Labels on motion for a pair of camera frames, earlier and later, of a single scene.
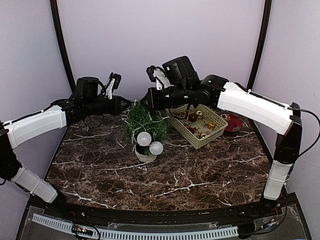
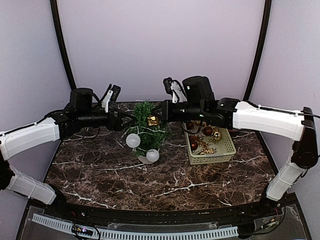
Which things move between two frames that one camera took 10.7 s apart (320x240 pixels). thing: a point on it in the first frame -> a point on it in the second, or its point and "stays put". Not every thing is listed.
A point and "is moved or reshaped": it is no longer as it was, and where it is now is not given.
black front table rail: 256,209 stays put
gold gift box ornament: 211,125 -> 153,120
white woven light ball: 144,138 -> 133,140
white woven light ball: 156,148 -> 152,155
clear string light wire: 126,114 -> 137,127
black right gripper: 151,98 -> 165,111
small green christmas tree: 141,118 is moved or reshaped
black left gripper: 114,105 -> 116,120
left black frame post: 63,50 stays put
